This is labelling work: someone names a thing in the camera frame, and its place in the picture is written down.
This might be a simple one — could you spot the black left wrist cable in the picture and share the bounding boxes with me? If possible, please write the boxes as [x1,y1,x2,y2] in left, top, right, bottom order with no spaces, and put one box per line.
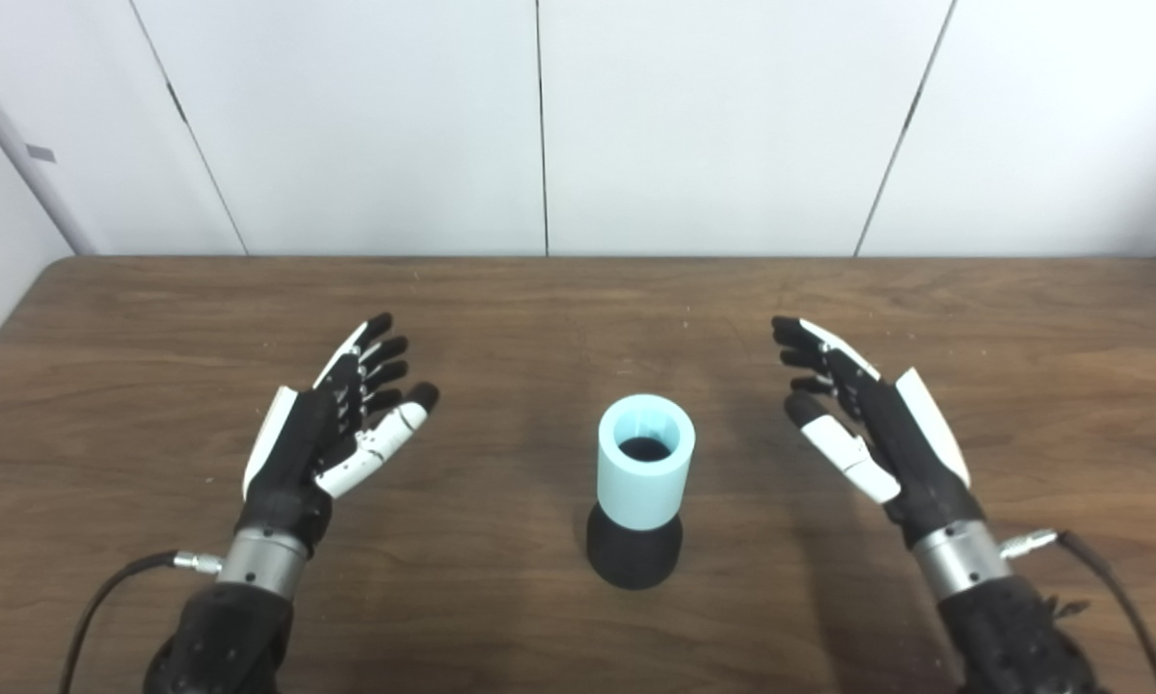
[57,549,224,694]

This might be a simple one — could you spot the black funnel-shaped nozzle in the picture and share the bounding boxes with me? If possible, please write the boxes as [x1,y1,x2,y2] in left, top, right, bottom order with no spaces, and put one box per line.
[585,436,684,591]

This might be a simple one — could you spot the light-blue hose piece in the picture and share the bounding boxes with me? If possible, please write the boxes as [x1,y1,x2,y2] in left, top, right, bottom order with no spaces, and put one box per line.
[597,393,697,532]

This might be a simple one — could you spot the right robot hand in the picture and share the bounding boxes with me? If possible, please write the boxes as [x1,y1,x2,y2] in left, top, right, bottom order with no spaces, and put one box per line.
[770,315,986,548]

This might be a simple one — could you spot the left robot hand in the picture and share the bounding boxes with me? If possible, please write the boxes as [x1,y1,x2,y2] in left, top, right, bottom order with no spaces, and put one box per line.
[240,311,441,558]

